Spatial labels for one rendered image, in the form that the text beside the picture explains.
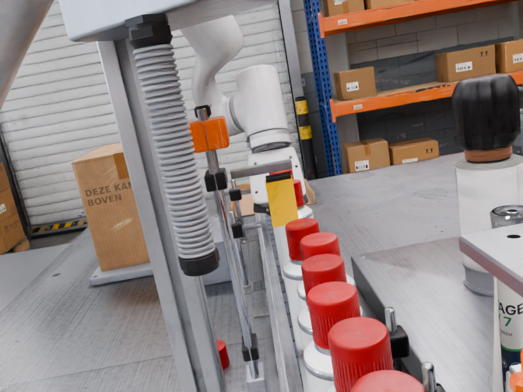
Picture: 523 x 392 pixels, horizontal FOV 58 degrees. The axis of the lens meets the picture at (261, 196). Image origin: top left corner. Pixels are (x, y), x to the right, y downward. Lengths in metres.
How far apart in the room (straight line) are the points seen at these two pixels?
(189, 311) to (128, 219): 0.63
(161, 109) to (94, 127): 4.75
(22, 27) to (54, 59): 4.45
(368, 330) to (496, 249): 0.09
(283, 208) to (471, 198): 0.29
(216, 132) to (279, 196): 0.10
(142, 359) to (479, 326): 0.50
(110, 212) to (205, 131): 0.71
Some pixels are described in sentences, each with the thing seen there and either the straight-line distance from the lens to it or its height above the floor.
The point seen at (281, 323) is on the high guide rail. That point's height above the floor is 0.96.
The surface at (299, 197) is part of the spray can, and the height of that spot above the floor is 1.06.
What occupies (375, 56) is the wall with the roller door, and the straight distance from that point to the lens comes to 5.08.
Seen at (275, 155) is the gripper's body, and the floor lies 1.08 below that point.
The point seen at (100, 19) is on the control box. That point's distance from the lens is 0.44.
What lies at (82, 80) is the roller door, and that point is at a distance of 5.12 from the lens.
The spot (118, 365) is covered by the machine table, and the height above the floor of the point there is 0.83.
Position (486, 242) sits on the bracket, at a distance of 0.22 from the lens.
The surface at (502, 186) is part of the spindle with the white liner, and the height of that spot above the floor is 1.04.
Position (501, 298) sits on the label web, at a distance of 0.44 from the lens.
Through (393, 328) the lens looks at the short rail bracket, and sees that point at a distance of 0.58.
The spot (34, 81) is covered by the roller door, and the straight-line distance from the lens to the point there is 5.31.
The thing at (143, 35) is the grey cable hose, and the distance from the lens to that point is 0.38.
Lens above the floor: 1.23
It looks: 14 degrees down
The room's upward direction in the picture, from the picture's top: 10 degrees counter-clockwise
